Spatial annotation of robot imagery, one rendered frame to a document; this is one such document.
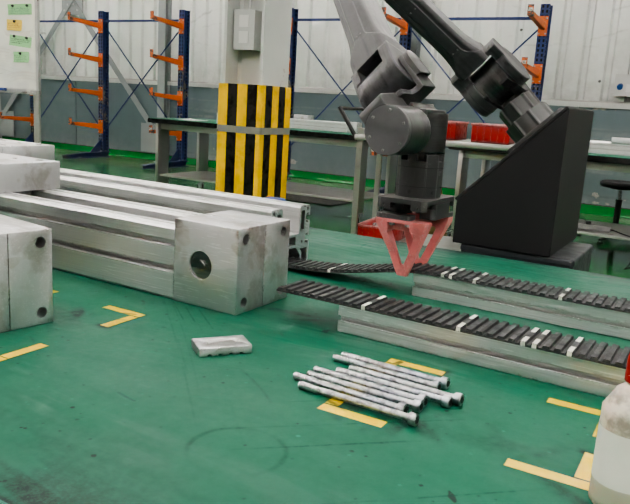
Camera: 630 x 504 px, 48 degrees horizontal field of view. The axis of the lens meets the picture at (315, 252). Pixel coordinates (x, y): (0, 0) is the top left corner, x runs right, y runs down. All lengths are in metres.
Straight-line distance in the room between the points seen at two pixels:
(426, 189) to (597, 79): 7.61
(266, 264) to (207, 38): 10.04
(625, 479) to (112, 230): 0.64
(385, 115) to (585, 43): 7.76
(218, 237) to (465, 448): 0.37
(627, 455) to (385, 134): 0.47
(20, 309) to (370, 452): 0.38
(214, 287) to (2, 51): 5.85
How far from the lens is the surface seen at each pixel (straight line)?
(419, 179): 0.87
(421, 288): 0.89
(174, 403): 0.56
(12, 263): 0.72
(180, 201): 1.05
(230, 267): 0.76
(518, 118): 1.32
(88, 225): 0.92
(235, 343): 0.66
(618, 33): 8.46
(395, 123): 0.80
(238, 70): 4.39
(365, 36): 0.96
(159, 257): 0.82
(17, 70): 6.48
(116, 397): 0.57
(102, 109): 11.59
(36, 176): 1.08
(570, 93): 8.48
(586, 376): 0.66
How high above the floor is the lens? 1.01
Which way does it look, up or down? 12 degrees down
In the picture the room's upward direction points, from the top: 4 degrees clockwise
